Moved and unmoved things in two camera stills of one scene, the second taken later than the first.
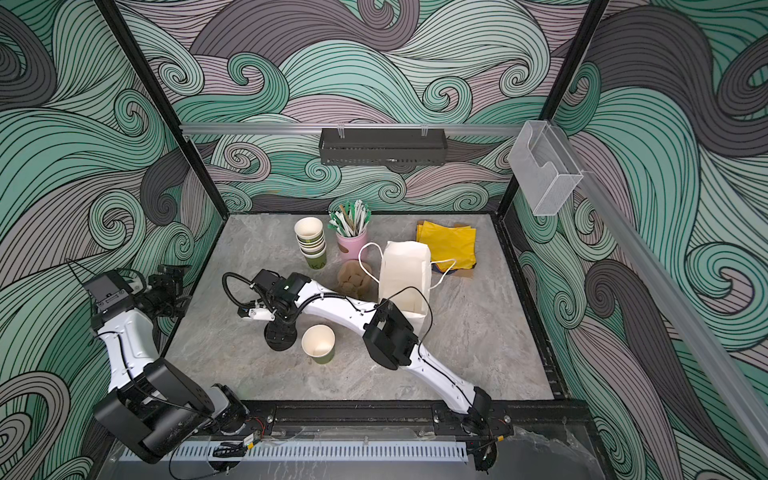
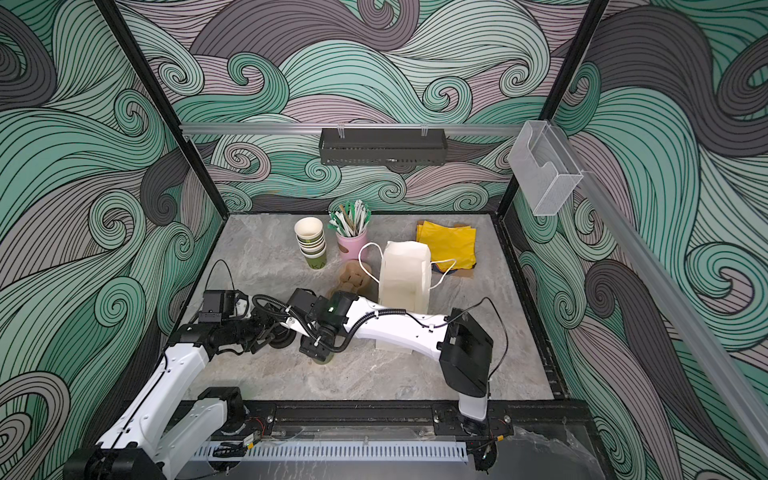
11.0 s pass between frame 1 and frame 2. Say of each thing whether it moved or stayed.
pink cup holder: stayed
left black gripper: moved
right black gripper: moved
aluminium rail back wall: stayed
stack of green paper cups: stayed
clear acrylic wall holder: stayed
